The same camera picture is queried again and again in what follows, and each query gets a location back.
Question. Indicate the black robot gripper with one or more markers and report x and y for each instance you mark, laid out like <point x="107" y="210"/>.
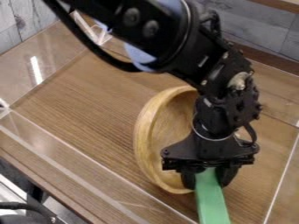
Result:
<point x="195" y="153"/>

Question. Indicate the green rectangular stick block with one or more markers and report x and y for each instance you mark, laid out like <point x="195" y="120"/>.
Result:
<point x="210" y="199"/>

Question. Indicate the light wooden bowl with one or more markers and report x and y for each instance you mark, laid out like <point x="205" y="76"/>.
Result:
<point x="163" y="124"/>

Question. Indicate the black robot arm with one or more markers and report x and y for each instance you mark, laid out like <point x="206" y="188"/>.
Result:
<point x="173" y="39"/>

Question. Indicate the clear acrylic enclosure wall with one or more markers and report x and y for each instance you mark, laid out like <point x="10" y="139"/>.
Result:
<point x="67" y="135"/>

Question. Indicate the black metal table mount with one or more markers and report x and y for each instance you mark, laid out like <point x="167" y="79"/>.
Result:
<point x="22" y="207"/>

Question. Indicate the clear acrylic corner bracket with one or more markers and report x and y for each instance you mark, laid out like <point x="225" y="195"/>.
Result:
<point x="94" y="30"/>

